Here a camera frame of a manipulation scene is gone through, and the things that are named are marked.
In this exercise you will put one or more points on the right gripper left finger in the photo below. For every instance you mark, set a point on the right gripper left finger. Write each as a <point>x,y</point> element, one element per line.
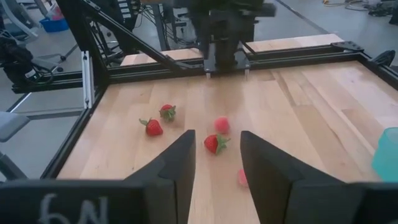
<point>174,186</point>

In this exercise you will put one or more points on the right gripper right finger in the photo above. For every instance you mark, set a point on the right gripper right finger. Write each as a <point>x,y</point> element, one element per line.
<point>270,193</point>

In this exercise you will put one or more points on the pink raspberry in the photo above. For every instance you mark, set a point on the pink raspberry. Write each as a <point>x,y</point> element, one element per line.
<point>221,125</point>
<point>242,178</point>

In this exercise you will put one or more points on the red strawberry with green leaves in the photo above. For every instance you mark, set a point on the red strawberry with green leaves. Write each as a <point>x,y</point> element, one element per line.
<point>153,127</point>
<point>168,112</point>
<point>213,143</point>

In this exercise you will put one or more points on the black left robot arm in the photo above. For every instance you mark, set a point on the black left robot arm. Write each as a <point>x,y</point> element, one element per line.
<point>224,37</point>

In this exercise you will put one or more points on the teal translucent plastic container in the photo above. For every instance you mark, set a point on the teal translucent plastic container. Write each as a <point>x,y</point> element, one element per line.
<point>387,155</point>

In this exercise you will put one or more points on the black equipment with white labels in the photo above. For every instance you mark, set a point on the black equipment with white labels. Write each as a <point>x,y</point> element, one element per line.
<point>124,12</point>

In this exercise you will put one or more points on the blue plastic bin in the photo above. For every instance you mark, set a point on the blue plastic bin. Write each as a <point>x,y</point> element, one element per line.
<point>54,25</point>

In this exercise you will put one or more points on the black bag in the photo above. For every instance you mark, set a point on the black bag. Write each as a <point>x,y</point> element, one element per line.
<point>15,62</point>

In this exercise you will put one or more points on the silver metal bracket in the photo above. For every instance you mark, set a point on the silver metal bracket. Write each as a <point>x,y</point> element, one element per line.
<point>87,81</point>

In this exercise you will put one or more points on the black frame clamp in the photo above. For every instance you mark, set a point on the black frame clamp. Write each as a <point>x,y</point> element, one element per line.
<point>384,58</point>

